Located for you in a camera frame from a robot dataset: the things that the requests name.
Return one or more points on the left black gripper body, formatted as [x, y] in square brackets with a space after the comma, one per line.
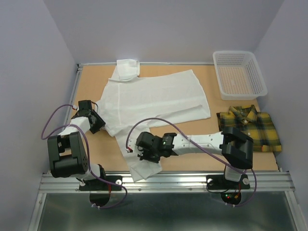
[98, 122]

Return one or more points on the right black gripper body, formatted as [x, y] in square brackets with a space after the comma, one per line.
[151, 155]

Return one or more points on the white long sleeve shirt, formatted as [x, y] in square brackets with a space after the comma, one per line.
[128, 98]

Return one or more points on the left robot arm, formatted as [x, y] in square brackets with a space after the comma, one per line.
[69, 150]

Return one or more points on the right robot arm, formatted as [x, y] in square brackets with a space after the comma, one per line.
[235, 146]

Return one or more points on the yellow plaid folded shirt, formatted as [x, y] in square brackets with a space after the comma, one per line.
[257, 125]

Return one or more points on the white plastic basket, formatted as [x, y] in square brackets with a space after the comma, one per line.
[239, 76]

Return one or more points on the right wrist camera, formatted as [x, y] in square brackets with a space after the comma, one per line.
[131, 146]

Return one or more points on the aluminium front rail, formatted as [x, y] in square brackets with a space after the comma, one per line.
[175, 182]

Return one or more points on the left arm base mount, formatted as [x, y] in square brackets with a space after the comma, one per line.
[97, 185]

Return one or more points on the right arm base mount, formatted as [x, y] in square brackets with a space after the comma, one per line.
[218, 182]

